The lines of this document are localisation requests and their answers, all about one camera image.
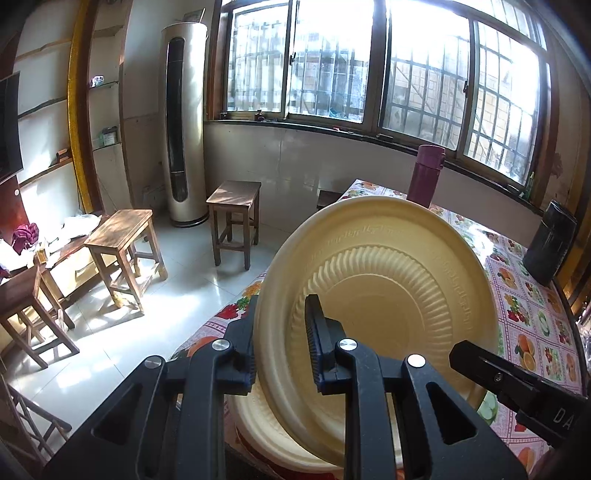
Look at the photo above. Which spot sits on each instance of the maroon cloth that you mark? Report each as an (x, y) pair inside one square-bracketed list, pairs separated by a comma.
[(25, 237)]

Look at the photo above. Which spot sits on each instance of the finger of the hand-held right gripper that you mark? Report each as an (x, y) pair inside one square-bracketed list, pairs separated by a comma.
[(494, 374)]

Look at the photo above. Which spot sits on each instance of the wooden wall shelf unit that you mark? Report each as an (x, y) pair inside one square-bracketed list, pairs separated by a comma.
[(51, 92)]

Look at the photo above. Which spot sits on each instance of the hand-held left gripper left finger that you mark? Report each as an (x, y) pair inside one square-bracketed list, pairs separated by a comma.
[(240, 360)]

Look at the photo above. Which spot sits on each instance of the black electric kettle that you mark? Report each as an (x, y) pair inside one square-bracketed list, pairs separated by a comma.
[(549, 244)]

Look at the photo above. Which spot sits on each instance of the maroon thermos bottle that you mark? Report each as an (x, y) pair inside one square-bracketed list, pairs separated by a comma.
[(424, 180)]

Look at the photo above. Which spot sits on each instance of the wooden folding chair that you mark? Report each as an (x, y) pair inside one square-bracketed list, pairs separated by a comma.
[(32, 415)]

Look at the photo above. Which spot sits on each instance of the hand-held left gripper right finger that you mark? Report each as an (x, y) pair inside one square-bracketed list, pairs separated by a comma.
[(314, 341)]

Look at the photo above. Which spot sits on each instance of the reddish wooden stool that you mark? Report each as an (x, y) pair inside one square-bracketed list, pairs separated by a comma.
[(23, 295)]

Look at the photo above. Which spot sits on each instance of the brown wooden stool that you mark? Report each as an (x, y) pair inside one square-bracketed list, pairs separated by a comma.
[(233, 198)]

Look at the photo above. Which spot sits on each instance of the low wooden bench with cloths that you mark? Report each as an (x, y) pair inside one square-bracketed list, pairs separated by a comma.
[(64, 272)]

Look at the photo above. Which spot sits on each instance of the black television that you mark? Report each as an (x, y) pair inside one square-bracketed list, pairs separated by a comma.
[(9, 129)]

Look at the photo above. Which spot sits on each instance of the small green box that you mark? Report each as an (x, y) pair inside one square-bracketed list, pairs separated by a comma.
[(109, 136)]

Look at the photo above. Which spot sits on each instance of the white crumpled bag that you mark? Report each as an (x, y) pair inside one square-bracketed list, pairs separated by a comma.
[(83, 226)]

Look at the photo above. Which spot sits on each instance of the dark wooden stool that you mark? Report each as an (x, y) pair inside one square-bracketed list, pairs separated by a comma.
[(327, 199)]

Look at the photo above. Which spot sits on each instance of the floral fruit print tablecloth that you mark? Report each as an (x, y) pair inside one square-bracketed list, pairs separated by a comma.
[(531, 332)]

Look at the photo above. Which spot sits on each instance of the barred window with brown frame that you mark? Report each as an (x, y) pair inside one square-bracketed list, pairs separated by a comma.
[(378, 69)]

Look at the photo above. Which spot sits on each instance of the light wooden stool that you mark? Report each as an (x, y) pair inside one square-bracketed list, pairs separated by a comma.
[(120, 230)]

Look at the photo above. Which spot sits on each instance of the white tower air conditioner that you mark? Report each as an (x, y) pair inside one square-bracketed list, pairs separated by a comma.
[(184, 129)]

